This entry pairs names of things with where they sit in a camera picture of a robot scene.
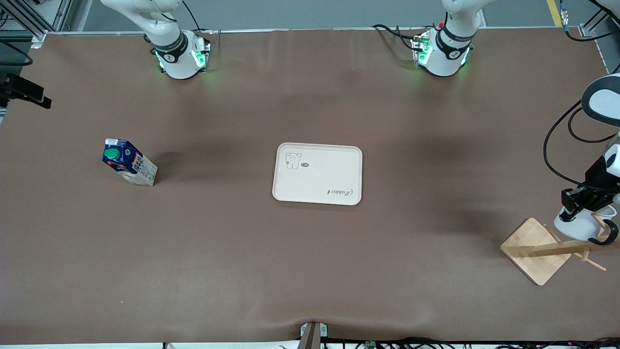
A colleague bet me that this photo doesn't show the grey metal camera bracket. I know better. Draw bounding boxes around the grey metal camera bracket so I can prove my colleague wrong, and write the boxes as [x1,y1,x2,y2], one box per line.
[299,321,329,349]

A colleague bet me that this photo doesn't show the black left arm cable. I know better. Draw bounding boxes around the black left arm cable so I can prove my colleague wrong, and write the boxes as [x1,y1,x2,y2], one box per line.
[543,99,612,192]

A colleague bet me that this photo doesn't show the white smiley mug black handle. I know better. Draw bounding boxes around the white smiley mug black handle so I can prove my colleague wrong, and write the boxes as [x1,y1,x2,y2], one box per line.
[554,204,620,246]

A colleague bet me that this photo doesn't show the thin black hanging cable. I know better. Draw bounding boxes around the thin black hanging cable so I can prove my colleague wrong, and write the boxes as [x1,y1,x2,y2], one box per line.
[559,0,620,43]

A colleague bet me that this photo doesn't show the beige tray with dog print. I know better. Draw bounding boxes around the beige tray with dog print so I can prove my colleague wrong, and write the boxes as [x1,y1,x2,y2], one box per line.
[272,142,363,206]

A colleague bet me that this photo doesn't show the black right base cable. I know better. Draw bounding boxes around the black right base cable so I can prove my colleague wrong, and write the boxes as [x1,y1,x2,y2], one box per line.
[181,0,215,35]

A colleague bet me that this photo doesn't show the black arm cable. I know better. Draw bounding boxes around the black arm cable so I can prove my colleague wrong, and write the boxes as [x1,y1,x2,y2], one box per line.
[0,41,34,67]
[543,99,612,192]

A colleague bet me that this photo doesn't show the wooden mug stand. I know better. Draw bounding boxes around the wooden mug stand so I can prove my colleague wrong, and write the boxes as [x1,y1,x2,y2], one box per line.
[500,213,620,286]

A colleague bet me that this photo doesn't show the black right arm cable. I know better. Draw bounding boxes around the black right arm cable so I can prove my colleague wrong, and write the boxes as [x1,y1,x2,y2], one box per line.
[0,41,34,67]

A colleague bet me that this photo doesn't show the blue milk carton green cap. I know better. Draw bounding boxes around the blue milk carton green cap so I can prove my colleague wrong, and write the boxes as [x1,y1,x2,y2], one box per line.
[102,138,158,187]

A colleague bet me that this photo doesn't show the black left base cables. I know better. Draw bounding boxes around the black left base cables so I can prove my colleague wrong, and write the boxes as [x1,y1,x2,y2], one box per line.
[372,23,423,53]

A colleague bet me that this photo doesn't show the aluminium frame profile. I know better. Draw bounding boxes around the aluminium frame profile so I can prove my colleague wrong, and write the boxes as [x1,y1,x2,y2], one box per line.
[578,0,620,39]
[0,0,74,49]

